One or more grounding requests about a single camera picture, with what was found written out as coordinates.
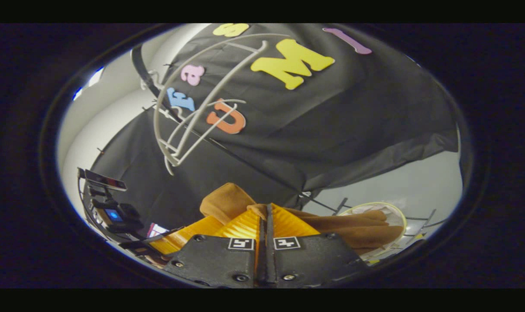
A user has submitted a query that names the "cream round laundry hamper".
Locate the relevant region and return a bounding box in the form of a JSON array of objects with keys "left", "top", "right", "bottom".
[{"left": 336, "top": 201, "right": 408, "bottom": 263}]

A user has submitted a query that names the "black backdrop cloth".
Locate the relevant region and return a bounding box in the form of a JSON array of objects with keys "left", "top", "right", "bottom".
[{"left": 89, "top": 24, "right": 462, "bottom": 230}]

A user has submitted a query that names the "white wire clothes hanger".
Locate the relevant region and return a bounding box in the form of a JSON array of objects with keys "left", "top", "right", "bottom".
[
  {"left": 140, "top": 33, "right": 291, "bottom": 176},
  {"left": 164, "top": 99, "right": 246, "bottom": 169}
]

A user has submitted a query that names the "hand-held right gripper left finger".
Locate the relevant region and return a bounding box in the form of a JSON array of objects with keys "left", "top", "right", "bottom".
[{"left": 162, "top": 210, "right": 267, "bottom": 289}]

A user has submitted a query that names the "printed paper sheet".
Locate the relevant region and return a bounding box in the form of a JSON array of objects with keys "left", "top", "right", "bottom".
[{"left": 148, "top": 222, "right": 170, "bottom": 238}]

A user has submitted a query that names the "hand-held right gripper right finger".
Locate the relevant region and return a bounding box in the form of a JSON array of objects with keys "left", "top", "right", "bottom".
[{"left": 266, "top": 204, "right": 369, "bottom": 288}]

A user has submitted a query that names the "black clothes rail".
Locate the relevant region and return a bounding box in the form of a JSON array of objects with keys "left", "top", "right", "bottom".
[{"left": 131, "top": 42, "right": 308, "bottom": 198}]

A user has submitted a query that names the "brown collared shirt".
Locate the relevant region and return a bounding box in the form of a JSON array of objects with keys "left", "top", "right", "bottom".
[{"left": 200, "top": 182, "right": 405, "bottom": 256}]

